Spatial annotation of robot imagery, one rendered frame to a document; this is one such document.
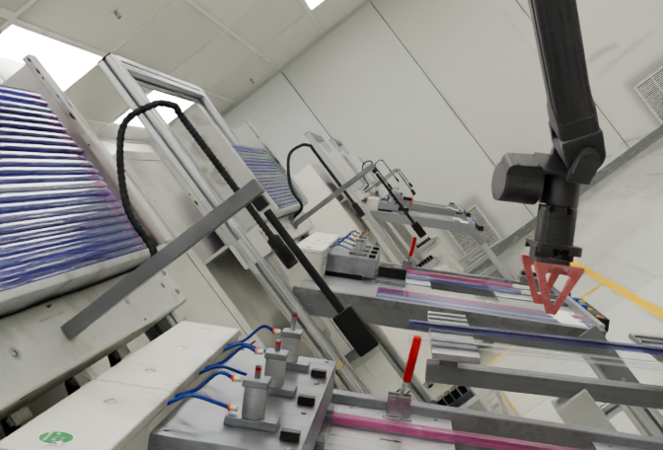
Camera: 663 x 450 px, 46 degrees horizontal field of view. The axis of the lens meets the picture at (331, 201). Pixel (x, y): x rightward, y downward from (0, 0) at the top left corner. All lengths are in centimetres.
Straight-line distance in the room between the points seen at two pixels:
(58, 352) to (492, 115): 787
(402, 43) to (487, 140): 137
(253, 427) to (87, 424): 16
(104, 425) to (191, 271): 121
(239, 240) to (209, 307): 19
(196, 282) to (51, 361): 114
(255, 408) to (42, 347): 20
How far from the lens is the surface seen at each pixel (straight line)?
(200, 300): 189
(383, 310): 183
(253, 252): 180
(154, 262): 77
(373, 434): 98
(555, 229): 119
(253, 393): 76
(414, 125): 845
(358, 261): 214
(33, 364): 74
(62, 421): 70
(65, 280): 80
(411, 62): 851
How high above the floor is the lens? 127
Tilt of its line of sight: 2 degrees up
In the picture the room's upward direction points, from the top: 37 degrees counter-clockwise
